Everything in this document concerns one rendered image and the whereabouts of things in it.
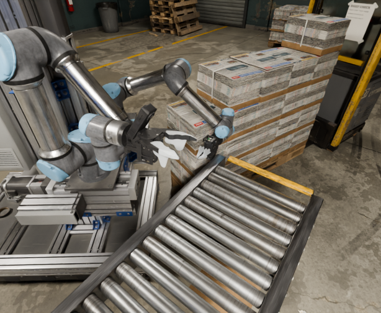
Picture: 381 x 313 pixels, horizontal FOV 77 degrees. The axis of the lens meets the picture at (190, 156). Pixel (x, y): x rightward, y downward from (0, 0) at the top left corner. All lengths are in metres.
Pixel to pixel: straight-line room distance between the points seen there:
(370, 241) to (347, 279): 0.42
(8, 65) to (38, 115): 0.18
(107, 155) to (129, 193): 0.45
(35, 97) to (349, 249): 2.09
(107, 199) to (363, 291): 1.67
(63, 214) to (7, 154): 0.45
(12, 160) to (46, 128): 0.57
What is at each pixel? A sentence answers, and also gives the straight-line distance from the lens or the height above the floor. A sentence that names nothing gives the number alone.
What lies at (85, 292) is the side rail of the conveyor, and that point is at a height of 0.80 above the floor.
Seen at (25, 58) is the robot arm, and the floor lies 1.40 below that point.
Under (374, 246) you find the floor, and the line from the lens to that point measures 2.31.
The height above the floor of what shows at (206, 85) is 0.94.
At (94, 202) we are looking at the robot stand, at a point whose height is 0.67.
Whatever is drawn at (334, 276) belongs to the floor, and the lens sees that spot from 2.01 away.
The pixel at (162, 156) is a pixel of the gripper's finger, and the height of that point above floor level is 1.22.
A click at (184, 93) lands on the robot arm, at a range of 1.30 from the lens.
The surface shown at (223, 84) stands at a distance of 1.64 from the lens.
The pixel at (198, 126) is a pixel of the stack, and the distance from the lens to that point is 1.50.
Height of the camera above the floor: 1.61
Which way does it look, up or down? 39 degrees down
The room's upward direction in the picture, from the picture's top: straight up
